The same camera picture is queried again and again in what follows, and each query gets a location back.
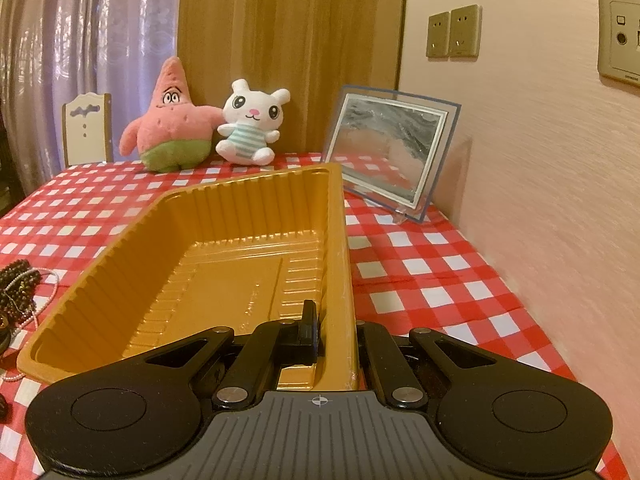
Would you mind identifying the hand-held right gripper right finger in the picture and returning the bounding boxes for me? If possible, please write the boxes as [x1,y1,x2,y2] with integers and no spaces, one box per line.
[355,320,502,409]

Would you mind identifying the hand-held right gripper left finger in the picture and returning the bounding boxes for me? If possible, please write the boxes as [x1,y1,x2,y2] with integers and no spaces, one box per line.
[144,300,321,412]

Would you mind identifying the gold plastic tray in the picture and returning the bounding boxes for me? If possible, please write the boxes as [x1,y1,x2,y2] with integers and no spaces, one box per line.
[17,162,362,394]

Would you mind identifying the white pearl necklace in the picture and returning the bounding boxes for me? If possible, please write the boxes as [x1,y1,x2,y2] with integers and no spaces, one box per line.
[0,267,60,382]

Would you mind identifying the red checkered tablecloth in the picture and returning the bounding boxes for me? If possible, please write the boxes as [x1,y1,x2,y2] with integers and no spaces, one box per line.
[0,150,591,480]

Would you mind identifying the white rabbit plush toy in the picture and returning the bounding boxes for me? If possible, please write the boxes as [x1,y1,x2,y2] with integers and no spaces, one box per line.
[215,78,292,165]

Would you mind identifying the pink starfish plush toy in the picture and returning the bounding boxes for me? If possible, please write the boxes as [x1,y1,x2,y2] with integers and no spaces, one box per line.
[119,56,224,172]

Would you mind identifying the wooden cabinet panel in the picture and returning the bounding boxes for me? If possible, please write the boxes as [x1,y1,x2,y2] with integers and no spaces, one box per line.
[177,0,410,153]

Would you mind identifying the small white chair back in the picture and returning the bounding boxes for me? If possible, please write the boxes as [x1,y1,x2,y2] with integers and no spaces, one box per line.
[61,92,113,167]

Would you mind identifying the sheer lilac curtain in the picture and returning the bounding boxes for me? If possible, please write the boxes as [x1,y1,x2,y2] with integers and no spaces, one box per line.
[0,0,186,196]

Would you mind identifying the sand art picture frame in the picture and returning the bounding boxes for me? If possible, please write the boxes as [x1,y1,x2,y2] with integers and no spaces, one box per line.
[321,84,462,224]

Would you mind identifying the dark brown bead necklace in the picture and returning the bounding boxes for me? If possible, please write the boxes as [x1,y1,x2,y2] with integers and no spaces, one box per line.
[0,259,42,332]

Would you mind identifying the beige wall power socket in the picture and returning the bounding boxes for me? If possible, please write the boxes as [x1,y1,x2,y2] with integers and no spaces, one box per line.
[426,11,452,58]
[448,5,482,58]

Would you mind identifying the beige wall data socket panel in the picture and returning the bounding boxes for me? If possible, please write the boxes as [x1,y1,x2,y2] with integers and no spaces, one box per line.
[597,0,640,83]

